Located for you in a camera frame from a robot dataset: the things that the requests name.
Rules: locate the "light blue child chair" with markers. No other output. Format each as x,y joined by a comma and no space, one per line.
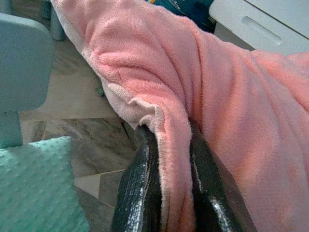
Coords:
24,60
56,26

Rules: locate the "white storage box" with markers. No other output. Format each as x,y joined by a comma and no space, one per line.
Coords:
277,14

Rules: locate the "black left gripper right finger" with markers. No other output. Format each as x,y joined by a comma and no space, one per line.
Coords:
212,193

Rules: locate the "teal dotted cushion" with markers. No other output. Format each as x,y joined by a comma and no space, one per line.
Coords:
36,188

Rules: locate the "pink pillow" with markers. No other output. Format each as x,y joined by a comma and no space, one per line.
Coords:
193,84

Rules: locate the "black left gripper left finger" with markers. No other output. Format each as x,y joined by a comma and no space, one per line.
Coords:
137,193

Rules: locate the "small teal floor item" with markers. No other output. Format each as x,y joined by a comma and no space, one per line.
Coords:
99,91

